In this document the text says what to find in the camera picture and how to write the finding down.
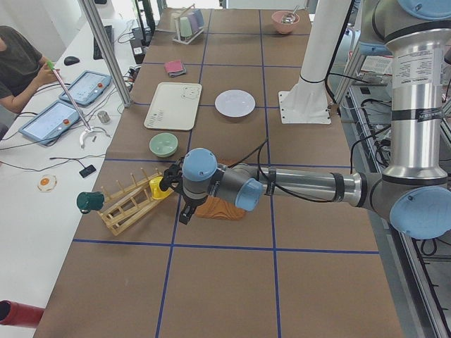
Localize black computer mouse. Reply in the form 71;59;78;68
63;56;80;66

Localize pink bowl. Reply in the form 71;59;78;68
271;11;300;35

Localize white wire cup rack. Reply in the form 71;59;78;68
171;4;205;45

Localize green bowl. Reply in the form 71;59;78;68
149;132;178;158

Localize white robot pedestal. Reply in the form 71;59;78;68
278;0;352;125

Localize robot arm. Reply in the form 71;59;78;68
159;1;450;239

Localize small black device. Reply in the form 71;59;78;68
79;165;97;178

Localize dark green mug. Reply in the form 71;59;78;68
76;192;105;214

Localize blue plastic cup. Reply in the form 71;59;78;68
193;8;204;27

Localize green plastic cup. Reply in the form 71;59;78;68
180;16;192;39

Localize metal scoop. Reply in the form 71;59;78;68
280;5;299;25

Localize small metal cylinder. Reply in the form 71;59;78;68
97;111;110;124

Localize white plate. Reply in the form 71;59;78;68
215;89;256;118

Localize yellow mug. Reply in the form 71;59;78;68
149;176;173;200

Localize teach pendant tablet far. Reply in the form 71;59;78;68
68;70;112;107

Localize purple plastic cup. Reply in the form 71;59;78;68
187;12;199;33

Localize cream bear tray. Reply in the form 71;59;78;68
143;82;202;131

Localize wooden cutting board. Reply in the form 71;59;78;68
194;158;247;221

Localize fried egg toy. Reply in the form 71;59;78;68
37;175;57;192

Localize teach pendant tablet near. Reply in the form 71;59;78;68
19;101;80;145

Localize pink cloth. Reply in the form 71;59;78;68
164;60;186;77

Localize red cylinder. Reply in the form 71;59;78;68
1;300;44;328

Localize teach pendant tablet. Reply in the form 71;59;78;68
19;101;80;145
68;70;112;107

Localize aluminium frame post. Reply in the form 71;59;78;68
78;0;132;108

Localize wooden dish rack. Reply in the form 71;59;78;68
97;168;164;236

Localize black keyboard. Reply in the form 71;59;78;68
92;24;114;60

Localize seated person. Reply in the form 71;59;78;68
1;25;57;114

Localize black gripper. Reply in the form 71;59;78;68
160;157;197;225

